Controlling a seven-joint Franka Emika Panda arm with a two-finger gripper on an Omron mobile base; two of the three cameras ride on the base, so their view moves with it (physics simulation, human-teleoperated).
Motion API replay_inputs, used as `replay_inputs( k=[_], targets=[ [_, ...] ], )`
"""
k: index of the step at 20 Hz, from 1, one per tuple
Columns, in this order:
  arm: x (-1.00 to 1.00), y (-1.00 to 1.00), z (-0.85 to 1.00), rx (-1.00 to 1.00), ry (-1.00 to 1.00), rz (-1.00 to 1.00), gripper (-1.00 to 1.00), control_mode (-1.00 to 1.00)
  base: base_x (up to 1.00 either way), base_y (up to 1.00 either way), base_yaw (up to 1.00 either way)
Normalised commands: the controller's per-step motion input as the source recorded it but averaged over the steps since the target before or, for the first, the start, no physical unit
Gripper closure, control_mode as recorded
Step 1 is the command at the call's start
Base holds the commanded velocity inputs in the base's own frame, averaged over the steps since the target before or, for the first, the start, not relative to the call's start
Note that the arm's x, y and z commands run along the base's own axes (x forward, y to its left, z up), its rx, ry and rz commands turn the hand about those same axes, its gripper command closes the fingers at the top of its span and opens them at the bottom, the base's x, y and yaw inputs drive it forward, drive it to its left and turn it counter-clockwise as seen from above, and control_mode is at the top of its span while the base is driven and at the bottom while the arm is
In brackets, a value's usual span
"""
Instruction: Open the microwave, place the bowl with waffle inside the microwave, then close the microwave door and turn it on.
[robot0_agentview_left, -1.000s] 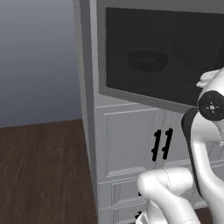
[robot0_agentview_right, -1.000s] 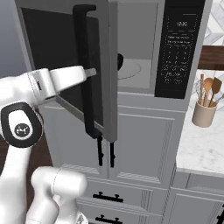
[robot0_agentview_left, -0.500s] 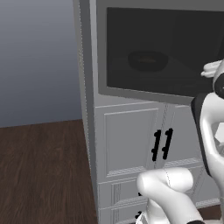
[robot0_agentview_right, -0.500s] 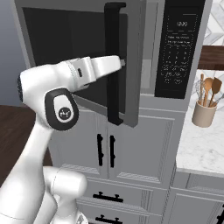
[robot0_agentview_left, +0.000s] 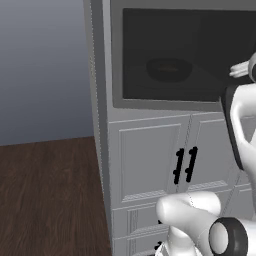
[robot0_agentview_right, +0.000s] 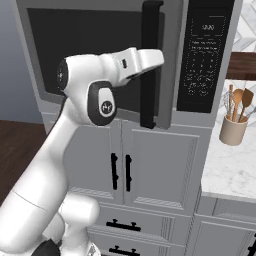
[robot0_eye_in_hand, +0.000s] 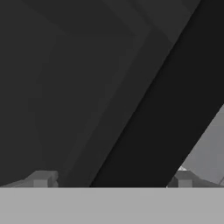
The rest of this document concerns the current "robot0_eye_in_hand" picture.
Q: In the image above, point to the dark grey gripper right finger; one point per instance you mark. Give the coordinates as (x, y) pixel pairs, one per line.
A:
(184, 178)

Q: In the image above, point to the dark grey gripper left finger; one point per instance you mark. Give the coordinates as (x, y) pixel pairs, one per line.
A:
(40, 178)

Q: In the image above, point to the dark grey microwave door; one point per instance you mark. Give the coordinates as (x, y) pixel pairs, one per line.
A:
(64, 87)

